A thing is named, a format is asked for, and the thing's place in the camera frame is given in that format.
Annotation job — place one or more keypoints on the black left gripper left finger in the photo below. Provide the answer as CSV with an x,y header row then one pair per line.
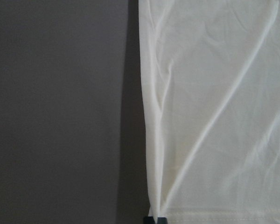
x,y
148,220

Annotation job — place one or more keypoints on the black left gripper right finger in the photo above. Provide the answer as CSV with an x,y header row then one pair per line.
x,y
162,220

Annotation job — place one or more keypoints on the beige long-sleeve printed shirt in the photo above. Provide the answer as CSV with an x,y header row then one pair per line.
x,y
210,79

